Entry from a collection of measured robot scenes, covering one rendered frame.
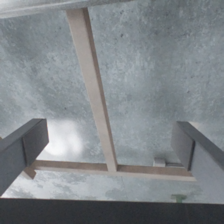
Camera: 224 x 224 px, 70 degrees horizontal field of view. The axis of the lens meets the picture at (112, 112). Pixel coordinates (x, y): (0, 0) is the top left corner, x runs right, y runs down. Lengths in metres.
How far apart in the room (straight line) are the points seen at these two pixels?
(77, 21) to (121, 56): 0.40
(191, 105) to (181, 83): 0.18
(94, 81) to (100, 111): 0.16
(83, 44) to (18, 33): 0.54
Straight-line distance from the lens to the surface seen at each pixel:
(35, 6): 0.55
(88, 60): 0.63
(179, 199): 2.21
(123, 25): 0.88
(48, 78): 1.13
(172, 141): 0.16
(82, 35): 0.60
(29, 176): 1.43
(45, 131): 0.17
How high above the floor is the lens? 0.85
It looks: 48 degrees down
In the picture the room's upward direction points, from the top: 168 degrees counter-clockwise
